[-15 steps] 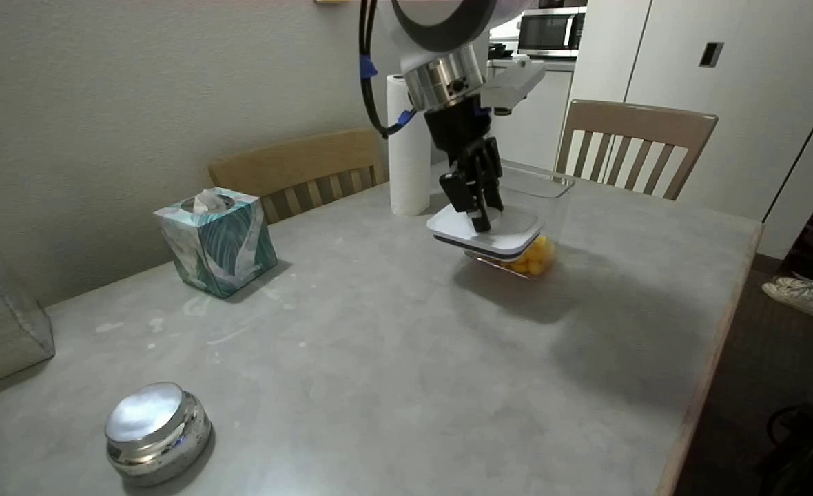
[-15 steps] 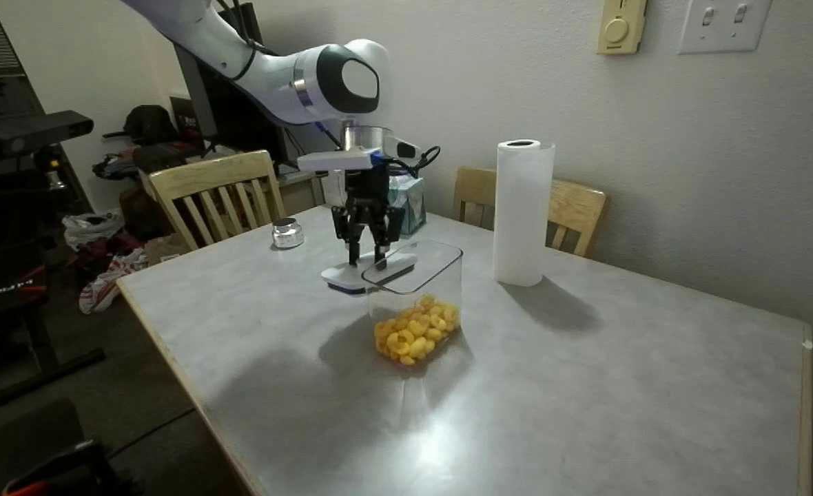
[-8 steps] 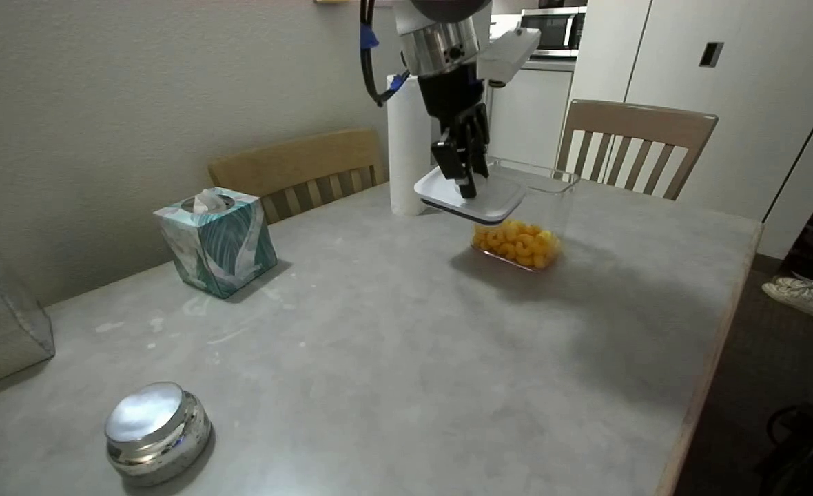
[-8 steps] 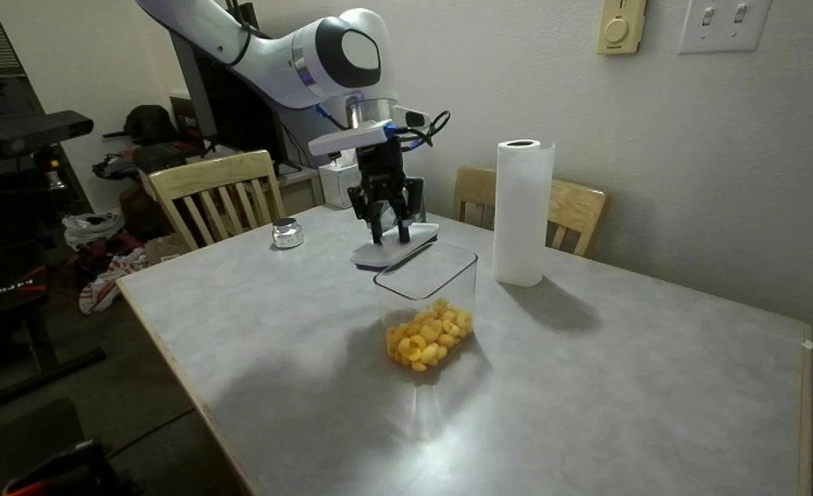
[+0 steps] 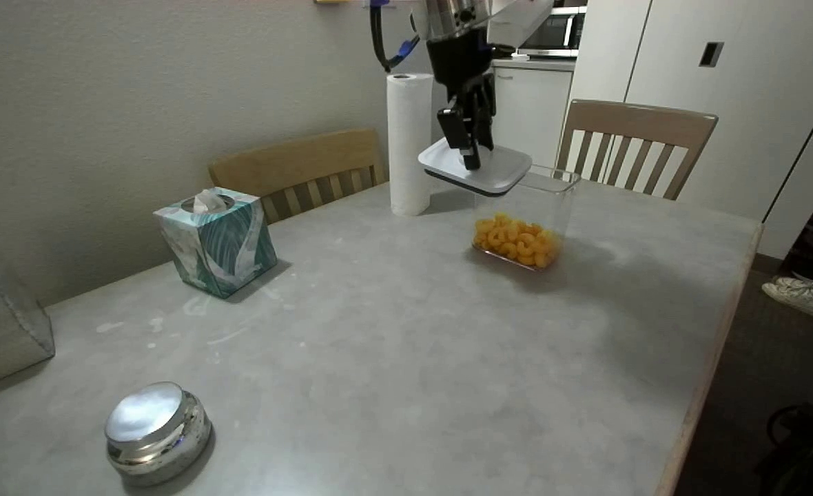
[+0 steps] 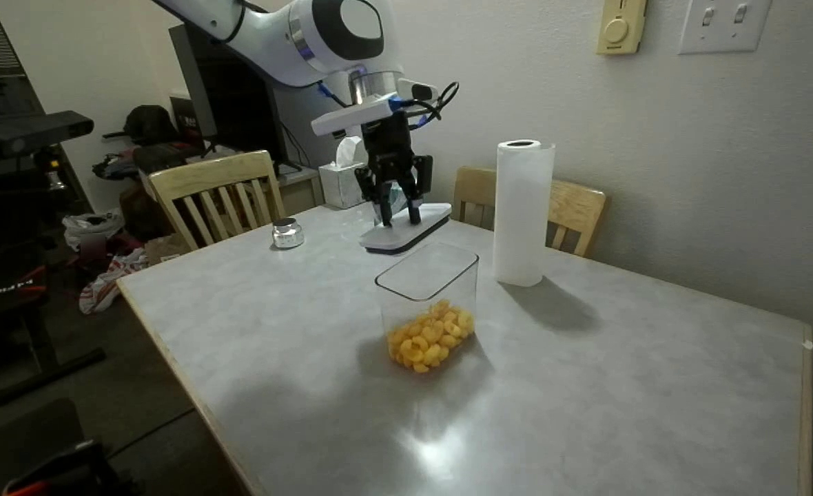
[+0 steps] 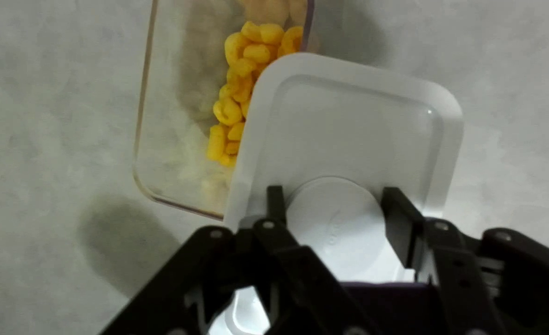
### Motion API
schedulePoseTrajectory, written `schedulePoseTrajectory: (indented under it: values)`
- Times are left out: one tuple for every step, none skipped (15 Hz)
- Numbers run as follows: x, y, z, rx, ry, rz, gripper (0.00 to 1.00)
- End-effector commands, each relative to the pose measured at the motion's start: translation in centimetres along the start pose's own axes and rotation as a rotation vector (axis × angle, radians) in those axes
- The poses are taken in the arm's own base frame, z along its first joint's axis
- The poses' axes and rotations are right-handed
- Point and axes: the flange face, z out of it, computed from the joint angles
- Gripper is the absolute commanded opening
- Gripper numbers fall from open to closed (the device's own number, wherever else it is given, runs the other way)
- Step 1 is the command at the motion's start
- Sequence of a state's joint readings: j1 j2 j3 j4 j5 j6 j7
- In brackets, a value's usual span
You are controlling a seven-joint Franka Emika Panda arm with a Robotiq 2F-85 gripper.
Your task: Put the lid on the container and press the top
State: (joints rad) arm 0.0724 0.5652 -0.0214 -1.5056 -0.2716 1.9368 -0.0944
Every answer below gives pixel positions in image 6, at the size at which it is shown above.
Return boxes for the dark hat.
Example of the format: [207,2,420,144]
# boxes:
[121,102,185,152]

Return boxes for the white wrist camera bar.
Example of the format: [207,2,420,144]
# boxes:
[307,87,405,141]

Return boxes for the black and red floor item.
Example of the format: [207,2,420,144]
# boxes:
[0,436,130,496]

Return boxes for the dark television screen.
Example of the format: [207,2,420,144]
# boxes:
[164,21,290,171]

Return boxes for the black camera cable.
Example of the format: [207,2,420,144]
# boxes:
[401,76,462,130]

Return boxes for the yellow snack pieces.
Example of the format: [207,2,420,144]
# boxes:
[382,301,477,375]

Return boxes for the white square container lid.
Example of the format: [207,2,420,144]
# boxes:
[357,200,456,258]

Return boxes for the cream wooden slatted chair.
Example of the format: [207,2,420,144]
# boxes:
[146,145,290,254]

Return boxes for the white paper towel roll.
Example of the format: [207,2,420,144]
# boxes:
[489,136,560,288]

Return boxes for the white double light switch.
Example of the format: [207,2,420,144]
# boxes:
[675,0,777,57]

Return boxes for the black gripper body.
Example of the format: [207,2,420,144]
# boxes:
[354,111,434,195]

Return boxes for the tan wooden slatted chair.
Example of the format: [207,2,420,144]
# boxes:
[449,162,612,258]

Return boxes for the pile of clothes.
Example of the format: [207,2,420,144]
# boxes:
[61,206,167,317]

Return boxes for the beige wall thermostat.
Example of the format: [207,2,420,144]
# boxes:
[591,0,652,57]

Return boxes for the clear plastic food container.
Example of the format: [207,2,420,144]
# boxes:
[371,239,484,378]

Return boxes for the black equipment stand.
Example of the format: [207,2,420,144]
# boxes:
[0,107,108,407]

